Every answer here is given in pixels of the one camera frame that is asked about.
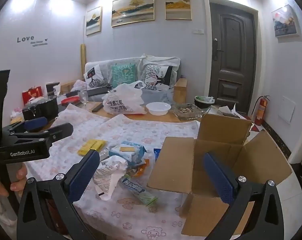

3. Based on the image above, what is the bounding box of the pink printed tablecloth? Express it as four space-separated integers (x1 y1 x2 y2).
24 103 201 240

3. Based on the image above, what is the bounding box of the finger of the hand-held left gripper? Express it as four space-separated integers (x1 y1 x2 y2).
14 123 74 143
2 116 48 134

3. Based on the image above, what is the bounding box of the white wall panel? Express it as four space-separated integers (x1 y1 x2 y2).
278 95 296 123

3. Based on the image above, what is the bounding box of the red gift bag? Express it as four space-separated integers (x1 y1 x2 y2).
22 86 43 105

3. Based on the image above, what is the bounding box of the wide landscape painting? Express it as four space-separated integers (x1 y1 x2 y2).
111 0 155 27

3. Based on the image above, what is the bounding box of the white plastic bag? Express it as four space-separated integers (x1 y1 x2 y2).
101 81 146 115

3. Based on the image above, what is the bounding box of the wooden side table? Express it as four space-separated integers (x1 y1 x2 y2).
173 78 188 104

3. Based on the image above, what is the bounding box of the teal patterned pillow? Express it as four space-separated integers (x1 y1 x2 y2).
110 64 136 89

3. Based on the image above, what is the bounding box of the black flat box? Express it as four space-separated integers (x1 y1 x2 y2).
87 86 112 97

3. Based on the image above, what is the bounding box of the white paper pile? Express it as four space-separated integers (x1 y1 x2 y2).
208 104 241 118

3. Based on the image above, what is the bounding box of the yellow snack packet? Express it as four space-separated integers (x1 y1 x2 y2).
77 139 106 156

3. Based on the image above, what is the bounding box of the golden tree painting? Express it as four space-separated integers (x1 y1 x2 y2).
165 0 192 20

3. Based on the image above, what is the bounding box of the person's left hand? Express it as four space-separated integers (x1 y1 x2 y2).
0 164 28 200

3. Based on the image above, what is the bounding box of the brown cardboard box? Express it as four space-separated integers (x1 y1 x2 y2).
146 114 293 238

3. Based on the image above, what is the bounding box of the white black print pillow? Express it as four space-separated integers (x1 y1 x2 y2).
84 64 108 88

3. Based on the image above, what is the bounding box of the black kettle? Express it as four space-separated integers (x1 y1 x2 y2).
46 82 61 97

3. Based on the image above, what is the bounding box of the dark grey door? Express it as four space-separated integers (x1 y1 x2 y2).
208 0 258 114

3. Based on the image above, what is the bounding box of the grey sofa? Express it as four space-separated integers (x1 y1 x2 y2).
84 56 181 104

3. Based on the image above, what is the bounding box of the tree print pillow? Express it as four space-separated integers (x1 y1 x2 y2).
141 64 173 90

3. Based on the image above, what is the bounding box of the black wall decal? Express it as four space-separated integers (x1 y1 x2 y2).
17 36 49 47

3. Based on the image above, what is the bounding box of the white bowl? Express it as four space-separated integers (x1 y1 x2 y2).
145 102 172 116

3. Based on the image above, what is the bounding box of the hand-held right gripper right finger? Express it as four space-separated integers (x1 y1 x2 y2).
203 152 285 240

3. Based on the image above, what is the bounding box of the black trash bin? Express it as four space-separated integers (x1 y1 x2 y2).
194 96 215 110

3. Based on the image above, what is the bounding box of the small blue snack packet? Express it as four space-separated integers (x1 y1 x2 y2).
153 148 163 163

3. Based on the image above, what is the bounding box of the wine glass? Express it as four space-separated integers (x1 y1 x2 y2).
78 90 89 105

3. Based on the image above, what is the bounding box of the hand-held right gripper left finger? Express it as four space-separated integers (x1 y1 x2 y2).
16 149 101 240

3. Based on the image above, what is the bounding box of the red lid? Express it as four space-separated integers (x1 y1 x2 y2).
61 97 80 106

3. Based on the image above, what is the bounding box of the blue white snack packet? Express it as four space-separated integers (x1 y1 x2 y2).
108 141 147 166

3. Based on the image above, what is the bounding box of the white framed mountain painting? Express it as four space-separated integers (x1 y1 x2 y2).
271 4 301 38

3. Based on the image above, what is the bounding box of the orange snack packet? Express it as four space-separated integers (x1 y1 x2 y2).
126 159 150 178

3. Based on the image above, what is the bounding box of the dark mountain painting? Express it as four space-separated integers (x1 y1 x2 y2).
85 6 102 36

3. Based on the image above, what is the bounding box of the glass ashtray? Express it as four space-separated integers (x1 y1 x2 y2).
171 103 206 121

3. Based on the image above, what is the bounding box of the white printed snack packet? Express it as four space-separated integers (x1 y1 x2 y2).
93 155 129 201

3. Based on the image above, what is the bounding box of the black pot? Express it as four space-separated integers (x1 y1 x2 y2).
22 95 59 121

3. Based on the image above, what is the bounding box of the red fire extinguisher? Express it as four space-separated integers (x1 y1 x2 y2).
251 95 270 126

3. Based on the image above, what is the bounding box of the green blue snack packet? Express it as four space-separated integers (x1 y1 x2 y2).
121 176 158 207

